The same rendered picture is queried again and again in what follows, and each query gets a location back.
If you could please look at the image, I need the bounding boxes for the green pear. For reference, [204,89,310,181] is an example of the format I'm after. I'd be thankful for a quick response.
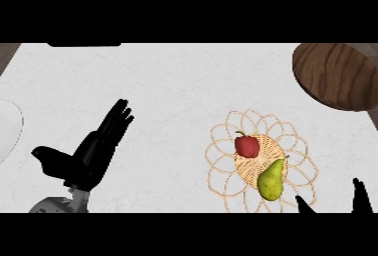
[257,155,291,202]

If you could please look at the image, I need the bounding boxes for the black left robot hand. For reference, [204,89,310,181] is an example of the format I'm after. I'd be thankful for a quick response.
[30,98,136,193]

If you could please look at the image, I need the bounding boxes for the red bell pepper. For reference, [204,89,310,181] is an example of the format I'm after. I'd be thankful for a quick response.
[233,130,261,159]

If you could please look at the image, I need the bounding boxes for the white plate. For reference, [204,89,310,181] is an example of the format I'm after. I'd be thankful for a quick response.
[0,99,25,165]

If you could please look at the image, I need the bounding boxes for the woven wicker placemat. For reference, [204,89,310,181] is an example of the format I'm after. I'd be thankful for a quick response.
[204,109,320,214]

